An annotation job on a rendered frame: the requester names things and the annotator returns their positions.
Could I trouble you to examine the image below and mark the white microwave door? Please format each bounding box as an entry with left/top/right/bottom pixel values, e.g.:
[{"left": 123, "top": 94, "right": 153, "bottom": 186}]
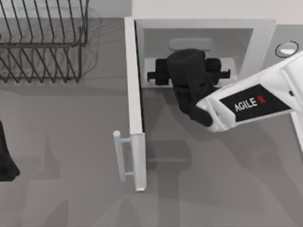
[{"left": 124, "top": 17, "right": 148, "bottom": 192}]

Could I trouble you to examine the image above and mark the pale microwave oven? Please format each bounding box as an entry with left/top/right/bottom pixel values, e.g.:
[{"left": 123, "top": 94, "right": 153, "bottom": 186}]
[{"left": 131, "top": 0, "right": 303, "bottom": 153}]

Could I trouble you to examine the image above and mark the round microwave knob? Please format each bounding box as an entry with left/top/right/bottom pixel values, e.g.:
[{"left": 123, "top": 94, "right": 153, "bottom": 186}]
[{"left": 275, "top": 40, "right": 299, "bottom": 58}]

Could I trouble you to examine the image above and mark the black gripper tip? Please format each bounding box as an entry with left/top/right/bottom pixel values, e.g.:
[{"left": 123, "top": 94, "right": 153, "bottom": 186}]
[{"left": 0, "top": 120, "right": 21, "bottom": 183}]

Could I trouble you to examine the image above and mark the pale door handle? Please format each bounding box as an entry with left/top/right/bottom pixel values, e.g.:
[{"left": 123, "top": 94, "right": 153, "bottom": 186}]
[{"left": 113, "top": 130, "right": 132, "bottom": 183}]

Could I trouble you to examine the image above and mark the dark wire dish rack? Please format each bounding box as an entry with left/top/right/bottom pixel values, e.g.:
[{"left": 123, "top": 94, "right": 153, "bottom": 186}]
[{"left": 0, "top": 0, "right": 91, "bottom": 84}]

